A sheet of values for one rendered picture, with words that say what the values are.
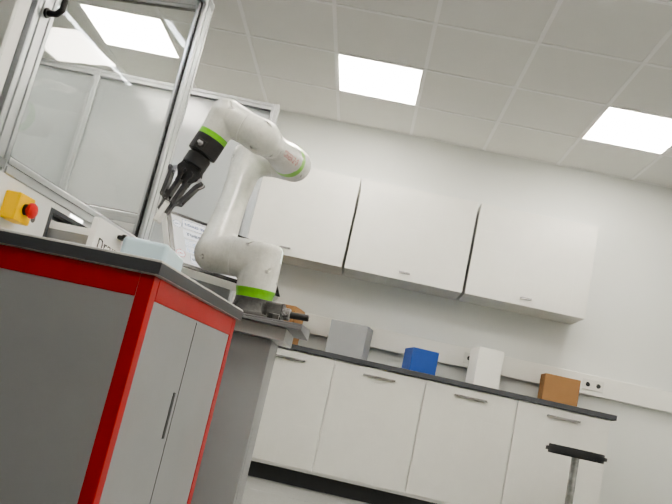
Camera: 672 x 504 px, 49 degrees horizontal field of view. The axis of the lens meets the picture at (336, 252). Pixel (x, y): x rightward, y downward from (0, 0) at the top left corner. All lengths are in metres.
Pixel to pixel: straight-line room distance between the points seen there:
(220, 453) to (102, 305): 0.97
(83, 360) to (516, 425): 3.98
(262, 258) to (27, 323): 1.03
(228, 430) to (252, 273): 0.49
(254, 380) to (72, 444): 0.95
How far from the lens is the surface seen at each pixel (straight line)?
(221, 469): 2.33
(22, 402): 1.52
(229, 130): 2.25
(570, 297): 5.67
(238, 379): 2.32
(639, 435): 6.14
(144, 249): 1.52
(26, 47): 2.06
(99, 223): 2.17
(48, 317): 1.52
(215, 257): 2.42
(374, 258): 5.49
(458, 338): 5.82
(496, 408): 5.12
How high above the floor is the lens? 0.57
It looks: 11 degrees up
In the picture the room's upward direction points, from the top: 13 degrees clockwise
